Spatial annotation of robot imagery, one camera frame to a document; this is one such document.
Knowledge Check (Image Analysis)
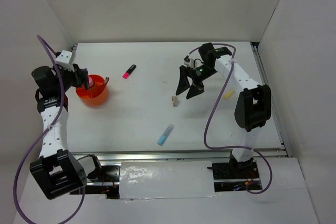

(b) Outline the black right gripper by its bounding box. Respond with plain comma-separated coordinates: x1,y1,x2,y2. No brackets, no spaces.
175,64,217,99

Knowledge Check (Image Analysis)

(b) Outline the purple marker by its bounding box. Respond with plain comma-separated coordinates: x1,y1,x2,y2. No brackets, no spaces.
80,69,88,76

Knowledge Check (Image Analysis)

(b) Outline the pink highlighter black cap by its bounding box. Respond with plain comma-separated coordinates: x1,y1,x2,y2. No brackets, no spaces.
122,65,137,79

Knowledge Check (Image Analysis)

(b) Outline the light blue highlighter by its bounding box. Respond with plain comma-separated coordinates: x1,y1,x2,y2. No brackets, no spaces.
157,124,175,146

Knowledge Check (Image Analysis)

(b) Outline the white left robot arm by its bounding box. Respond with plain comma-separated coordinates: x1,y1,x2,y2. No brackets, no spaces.
30,64,104,200

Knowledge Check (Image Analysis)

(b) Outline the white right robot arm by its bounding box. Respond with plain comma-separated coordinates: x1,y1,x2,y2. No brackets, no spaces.
175,42,271,178

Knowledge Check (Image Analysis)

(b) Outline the pink eraser in container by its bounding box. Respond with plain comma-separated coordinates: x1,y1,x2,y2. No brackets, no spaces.
88,77,94,88

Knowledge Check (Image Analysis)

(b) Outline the white and yellow eraser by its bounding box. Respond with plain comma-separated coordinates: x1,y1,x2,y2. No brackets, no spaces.
172,95,179,107

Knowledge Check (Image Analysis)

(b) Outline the orange round organizer container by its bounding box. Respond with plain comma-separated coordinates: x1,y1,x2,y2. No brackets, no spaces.
76,74,109,107

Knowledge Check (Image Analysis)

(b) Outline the yellow highlighter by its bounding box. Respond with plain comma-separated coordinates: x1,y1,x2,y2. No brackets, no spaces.
224,89,235,100

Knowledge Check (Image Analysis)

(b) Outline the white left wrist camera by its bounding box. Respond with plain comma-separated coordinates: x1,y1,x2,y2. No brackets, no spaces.
55,50,76,72

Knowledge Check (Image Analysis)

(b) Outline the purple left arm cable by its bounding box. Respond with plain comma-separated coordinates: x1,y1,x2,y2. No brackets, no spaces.
13,35,87,224

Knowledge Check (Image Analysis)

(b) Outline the aluminium right side rail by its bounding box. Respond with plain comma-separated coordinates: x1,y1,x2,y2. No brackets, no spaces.
250,41,293,158

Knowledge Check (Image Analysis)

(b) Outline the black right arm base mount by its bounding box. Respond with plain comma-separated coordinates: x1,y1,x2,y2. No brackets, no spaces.
206,158,259,181

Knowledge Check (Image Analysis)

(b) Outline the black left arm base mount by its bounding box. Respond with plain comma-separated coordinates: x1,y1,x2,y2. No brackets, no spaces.
77,154,116,183

